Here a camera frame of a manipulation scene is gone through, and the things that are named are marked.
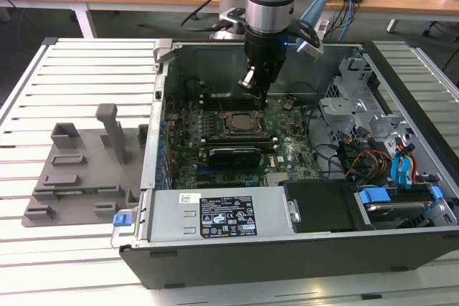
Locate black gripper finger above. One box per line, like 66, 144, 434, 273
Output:
250, 68, 270, 110

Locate thin wire locking lever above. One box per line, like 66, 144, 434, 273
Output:
212, 87, 227, 115

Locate metal socket cover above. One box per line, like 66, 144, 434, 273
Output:
223, 110, 266, 139

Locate green motherboard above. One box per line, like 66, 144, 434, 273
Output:
163, 97, 323, 191

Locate white power strip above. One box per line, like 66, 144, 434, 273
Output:
315, 20, 331, 41

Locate black graphics card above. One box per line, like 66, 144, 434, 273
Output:
207, 146, 263, 170

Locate silver metal drive cage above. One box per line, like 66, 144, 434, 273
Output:
318, 57, 417, 163

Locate silver chipset heat sink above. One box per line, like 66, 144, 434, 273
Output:
267, 172, 290, 186

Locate black plastic drive cover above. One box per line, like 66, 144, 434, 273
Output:
283, 180, 361, 234

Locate hard disk in blue carrier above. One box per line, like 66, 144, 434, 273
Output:
356, 186, 449, 230

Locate silver power supply unit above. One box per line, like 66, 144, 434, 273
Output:
133, 186, 301, 249

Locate black open PC case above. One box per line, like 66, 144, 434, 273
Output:
110, 39, 459, 291

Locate office chair base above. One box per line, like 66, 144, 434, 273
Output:
422, 19, 459, 38

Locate grey parts rack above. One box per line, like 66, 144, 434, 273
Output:
19, 103, 150, 229

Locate green RAM stick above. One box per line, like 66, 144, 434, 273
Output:
34, 186, 121, 196

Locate small grey wrist camera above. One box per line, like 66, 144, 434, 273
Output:
237, 66, 256, 89

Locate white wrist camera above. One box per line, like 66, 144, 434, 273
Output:
294, 19, 325, 64

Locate black wire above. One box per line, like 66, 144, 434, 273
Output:
306, 103, 347, 180

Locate blue cable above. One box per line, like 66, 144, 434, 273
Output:
336, 0, 356, 42

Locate red yellow power wires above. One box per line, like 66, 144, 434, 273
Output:
346, 148, 394, 182

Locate blue flat wire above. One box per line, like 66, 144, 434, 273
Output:
390, 151, 405, 188
400, 144, 417, 192

